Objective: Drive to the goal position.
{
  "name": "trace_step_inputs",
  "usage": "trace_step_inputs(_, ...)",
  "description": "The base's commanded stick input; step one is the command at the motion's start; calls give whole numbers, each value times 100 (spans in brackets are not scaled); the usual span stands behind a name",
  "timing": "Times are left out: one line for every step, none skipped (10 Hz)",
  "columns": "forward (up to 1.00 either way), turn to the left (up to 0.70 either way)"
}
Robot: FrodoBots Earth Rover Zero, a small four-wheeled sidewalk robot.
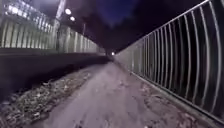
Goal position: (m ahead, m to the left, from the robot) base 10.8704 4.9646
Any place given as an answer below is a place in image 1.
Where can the dark asphalt path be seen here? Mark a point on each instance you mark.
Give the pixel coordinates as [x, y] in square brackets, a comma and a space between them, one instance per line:
[106, 96]

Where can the dark trees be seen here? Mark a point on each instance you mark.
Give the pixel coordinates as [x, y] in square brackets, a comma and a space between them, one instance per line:
[140, 26]

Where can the strip of fallen leaves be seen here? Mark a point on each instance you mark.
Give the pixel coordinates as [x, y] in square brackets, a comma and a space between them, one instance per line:
[160, 100]
[36, 100]

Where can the pale metal railing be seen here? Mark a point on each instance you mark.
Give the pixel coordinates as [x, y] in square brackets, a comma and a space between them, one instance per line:
[186, 56]

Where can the street lamp pole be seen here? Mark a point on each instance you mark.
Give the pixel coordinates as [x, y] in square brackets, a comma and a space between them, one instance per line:
[61, 8]

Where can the pale fence with uprights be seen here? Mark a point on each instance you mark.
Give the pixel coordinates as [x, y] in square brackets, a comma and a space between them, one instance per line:
[36, 38]

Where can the pale lit upper railing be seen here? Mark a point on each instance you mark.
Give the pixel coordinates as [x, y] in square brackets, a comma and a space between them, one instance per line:
[23, 11]

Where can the dark low wall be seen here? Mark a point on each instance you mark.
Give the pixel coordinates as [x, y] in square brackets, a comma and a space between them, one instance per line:
[36, 70]

